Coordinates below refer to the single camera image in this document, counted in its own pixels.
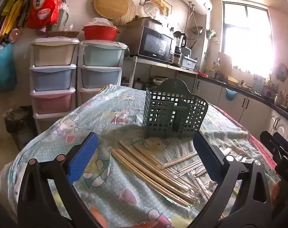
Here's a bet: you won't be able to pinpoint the blue plastic dish box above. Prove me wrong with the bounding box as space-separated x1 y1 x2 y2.
181 55 198 70

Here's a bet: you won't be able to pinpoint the red shopping bag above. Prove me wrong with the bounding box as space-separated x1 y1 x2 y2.
26 0 64 29

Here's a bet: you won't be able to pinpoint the beige-topped plastic drawer tower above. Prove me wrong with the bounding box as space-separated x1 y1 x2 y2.
29 38 80 133

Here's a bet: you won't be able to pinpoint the black trash bin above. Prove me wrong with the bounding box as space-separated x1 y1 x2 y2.
3 106 37 151

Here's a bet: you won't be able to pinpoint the black microwave oven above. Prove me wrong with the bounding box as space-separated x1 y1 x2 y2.
134 26 174 64

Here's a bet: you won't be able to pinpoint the blue plastic hanging bin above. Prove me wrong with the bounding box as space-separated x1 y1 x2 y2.
225 88 238 101

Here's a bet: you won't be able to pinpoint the bunch of bamboo chopsticks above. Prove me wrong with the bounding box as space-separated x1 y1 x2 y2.
110 140 247 211

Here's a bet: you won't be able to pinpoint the kitchen window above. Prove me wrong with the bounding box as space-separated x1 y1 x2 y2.
221 0 275 76

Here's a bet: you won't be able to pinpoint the black blender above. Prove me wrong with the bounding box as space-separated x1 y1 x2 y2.
174 31 188 66

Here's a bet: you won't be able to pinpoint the white kitchen counter cabinets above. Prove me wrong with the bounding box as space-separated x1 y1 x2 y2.
196 75 288 148

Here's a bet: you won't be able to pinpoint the yellow hanging cloths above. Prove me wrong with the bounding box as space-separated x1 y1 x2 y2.
2 0 28 36

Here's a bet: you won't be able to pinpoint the round ribbed bamboo mat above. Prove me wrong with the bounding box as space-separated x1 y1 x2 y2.
111 0 137 26

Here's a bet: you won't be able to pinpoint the blue hanging bag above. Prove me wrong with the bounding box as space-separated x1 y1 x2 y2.
0 43 17 92

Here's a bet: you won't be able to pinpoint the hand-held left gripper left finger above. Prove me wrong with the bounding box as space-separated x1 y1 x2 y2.
17 132 102 228

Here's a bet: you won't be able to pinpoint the round bamboo board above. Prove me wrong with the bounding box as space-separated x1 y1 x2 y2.
94 0 129 19

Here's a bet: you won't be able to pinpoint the white round plastic cover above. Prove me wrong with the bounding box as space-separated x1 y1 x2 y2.
143 1 161 19

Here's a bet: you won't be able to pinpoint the metal kitchen shelf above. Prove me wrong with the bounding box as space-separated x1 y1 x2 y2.
131 56 199 95

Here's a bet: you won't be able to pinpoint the red plastic basin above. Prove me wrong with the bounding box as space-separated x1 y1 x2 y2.
82 25 121 41

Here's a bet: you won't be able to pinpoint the printed cartoon bedsheet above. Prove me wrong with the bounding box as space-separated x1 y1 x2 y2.
0 84 281 228

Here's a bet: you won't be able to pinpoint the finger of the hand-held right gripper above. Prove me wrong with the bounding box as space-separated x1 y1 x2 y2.
260 131 285 159
273 132 288 153

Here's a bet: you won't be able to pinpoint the fruit wall poster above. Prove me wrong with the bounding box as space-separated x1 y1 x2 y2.
139 0 171 16

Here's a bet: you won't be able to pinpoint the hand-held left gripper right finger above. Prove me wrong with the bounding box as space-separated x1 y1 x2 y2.
189 131 275 228

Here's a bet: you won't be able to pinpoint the white plastic bags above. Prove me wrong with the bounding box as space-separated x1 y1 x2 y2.
89 18 114 27

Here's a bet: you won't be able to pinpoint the wicker basket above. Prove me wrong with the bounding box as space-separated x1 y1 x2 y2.
41 30 80 38

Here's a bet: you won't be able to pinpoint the person's right hand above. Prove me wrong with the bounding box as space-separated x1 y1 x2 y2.
270 178 281 206

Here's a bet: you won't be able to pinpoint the stacked steel pots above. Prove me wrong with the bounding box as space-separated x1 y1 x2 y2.
147 75 170 89

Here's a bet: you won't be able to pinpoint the teal-topped plastic drawer tower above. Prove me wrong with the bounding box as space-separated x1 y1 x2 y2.
77 40 126 105

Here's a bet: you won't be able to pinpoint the green plastic utensil holder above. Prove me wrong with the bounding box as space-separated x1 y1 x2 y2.
142 78 209 139

